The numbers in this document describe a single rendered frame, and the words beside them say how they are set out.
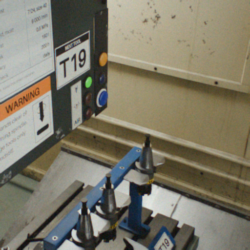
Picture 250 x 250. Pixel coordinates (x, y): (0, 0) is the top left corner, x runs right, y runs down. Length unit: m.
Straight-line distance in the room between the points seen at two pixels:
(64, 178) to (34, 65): 1.35
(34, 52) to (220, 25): 0.92
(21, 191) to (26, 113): 1.62
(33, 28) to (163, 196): 1.30
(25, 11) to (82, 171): 1.40
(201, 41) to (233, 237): 0.72
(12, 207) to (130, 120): 0.76
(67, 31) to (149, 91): 0.99
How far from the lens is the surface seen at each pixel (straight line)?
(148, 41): 1.61
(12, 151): 0.69
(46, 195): 1.97
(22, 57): 0.65
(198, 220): 1.80
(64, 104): 0.77
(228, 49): 1.51
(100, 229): 1.15
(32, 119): 0.70
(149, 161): 1.33
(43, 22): 0.67
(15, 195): 2.27
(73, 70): 0.76
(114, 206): 1.18
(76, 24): 0.75
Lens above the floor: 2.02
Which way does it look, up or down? 31 degrees down
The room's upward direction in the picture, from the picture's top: straight up
